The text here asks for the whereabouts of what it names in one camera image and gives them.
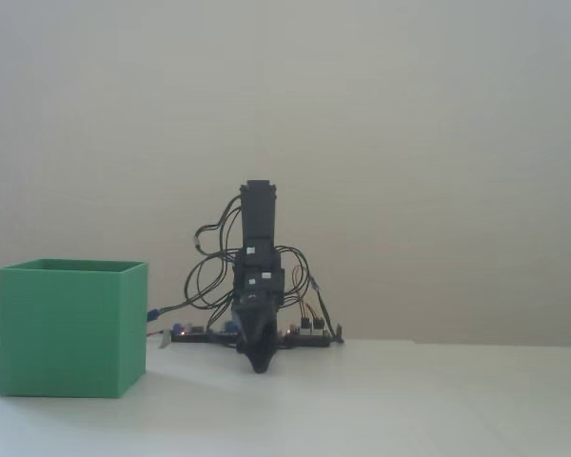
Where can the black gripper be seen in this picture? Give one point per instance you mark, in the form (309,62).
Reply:
(261,285)

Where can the green square bin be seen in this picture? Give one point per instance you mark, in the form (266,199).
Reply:
(66,333)

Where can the grey tape strip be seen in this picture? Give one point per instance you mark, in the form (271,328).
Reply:
(164,340)

